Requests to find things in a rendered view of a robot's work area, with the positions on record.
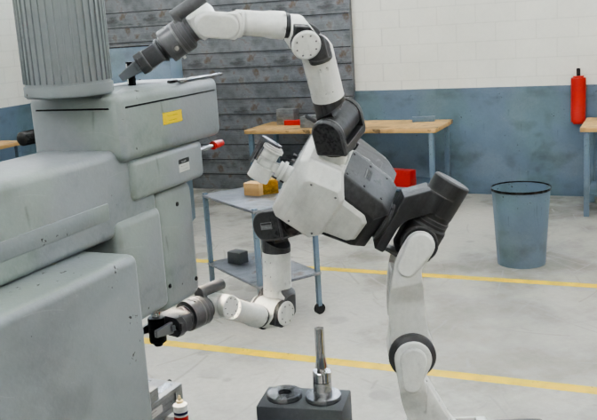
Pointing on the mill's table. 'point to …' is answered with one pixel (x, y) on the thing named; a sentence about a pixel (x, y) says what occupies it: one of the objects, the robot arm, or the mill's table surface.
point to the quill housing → (178, 243)
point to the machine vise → (163, 407)
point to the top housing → (129, 118)
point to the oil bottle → (180, 409)
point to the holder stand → (303, 404)
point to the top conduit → (26, 138)
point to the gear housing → (164, 170)
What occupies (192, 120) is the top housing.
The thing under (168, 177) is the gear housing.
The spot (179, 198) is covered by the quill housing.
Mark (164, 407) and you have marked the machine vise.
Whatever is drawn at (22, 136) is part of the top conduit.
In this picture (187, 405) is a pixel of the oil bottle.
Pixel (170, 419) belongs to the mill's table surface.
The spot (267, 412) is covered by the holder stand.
